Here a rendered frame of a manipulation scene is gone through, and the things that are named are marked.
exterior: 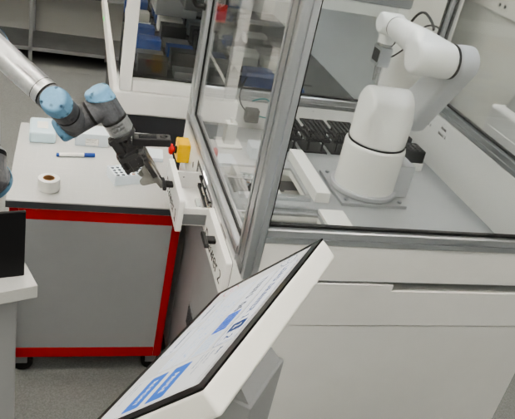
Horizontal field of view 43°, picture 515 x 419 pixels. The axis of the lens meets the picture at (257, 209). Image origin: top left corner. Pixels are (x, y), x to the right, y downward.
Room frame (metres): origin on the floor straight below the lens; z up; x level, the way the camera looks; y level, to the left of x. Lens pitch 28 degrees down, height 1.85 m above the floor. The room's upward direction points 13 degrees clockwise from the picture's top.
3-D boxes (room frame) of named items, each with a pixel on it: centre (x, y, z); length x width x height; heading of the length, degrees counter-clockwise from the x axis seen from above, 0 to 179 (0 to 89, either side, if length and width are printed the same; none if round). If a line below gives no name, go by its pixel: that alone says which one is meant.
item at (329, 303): (1.97, -0.28, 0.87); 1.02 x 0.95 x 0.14; 19
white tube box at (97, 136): (2.30, 0.69, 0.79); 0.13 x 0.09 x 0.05; 111
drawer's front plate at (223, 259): (1.55, 0.09, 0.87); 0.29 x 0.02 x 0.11; 19
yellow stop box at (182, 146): (2.15, 0.31, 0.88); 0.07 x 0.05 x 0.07; 19
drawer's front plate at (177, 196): (1.82, 0.27, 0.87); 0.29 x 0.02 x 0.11; 19
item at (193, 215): (1.89, 0.07, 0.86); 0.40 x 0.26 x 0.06; 109
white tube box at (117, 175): (2.06, 0.48, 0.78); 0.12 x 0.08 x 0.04; 127
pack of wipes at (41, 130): (2.26, 0.87, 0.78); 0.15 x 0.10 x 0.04; 21
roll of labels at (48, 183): (1.87, 0.69, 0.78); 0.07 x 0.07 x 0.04
